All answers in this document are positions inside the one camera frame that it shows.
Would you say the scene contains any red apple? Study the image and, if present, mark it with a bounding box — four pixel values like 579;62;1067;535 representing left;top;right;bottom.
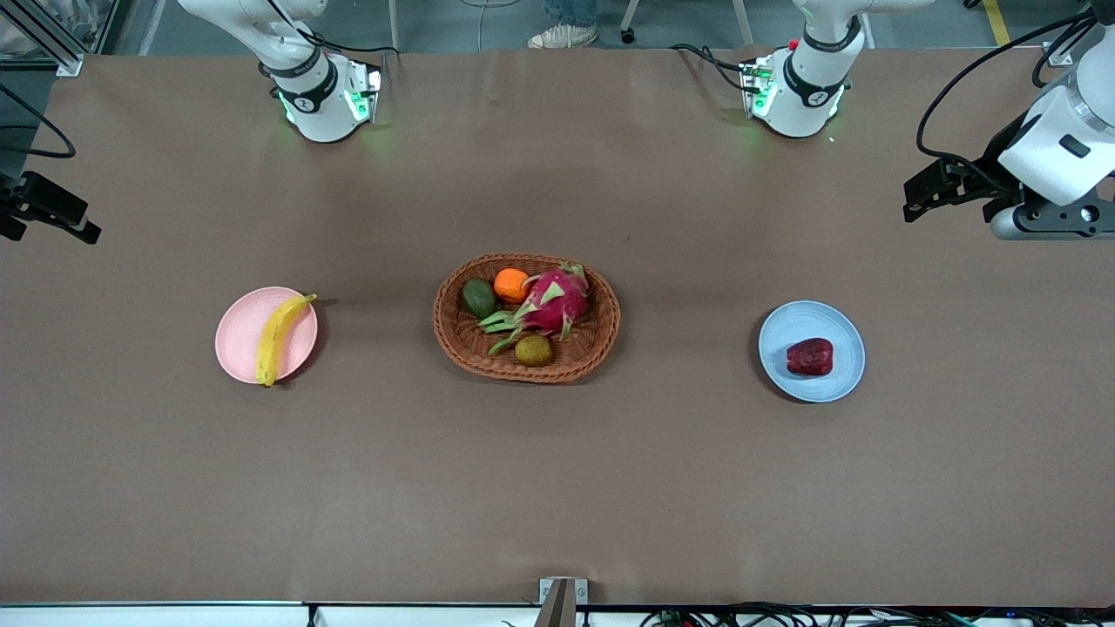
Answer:
786;338;835;377

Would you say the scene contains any yellow banana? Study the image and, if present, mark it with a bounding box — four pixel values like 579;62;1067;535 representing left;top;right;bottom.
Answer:
254;293;318;388

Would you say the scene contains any pink plate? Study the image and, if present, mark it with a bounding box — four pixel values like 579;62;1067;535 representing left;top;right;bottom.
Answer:
214;287;319;385

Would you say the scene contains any light blue plate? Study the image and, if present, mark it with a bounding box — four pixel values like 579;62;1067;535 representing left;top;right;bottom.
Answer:
758;300;867;403

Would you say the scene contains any pink dragon fruit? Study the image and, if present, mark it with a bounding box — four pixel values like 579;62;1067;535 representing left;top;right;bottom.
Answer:
477;261;591;356

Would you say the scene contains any white sneaker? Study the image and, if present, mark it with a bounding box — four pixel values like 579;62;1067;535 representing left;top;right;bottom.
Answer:
527;24;599;50

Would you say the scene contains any blue jeans leg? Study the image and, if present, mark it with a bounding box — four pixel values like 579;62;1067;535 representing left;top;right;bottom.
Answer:
544;0;599;27

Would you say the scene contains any orange fruit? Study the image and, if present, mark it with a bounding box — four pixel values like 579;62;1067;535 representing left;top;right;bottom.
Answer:
493;267;530;305

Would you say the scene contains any green avocado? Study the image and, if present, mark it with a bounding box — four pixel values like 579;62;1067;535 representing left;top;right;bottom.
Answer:
461;279;499;320

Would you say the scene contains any brown wicker basket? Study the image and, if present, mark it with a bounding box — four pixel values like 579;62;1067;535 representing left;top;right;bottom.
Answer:
433;253;622;384

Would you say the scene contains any brown table cover sheet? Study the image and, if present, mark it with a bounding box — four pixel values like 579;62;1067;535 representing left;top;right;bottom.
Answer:
0;48;1115;608

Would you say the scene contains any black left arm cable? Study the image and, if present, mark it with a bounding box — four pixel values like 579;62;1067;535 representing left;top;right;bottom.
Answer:
916;4;1115;197

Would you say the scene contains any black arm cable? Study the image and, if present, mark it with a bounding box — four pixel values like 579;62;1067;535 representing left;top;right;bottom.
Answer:
916;4;1115;197
0;83;78;159

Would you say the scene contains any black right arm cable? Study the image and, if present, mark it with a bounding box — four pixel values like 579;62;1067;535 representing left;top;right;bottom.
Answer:
0;83;78;159

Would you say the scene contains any black left base cable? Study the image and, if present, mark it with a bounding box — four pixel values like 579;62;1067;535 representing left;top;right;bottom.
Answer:
669;42;759;95

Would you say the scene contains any black base cable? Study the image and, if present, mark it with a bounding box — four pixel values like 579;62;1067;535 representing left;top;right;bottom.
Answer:
669;42;759;95
305;30;402;62

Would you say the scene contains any black right base cable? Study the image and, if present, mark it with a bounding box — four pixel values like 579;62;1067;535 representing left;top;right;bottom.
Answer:
305;30;402;62

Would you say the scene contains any black cable bundle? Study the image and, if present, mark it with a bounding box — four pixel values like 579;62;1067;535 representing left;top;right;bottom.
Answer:
640;603;1115;627

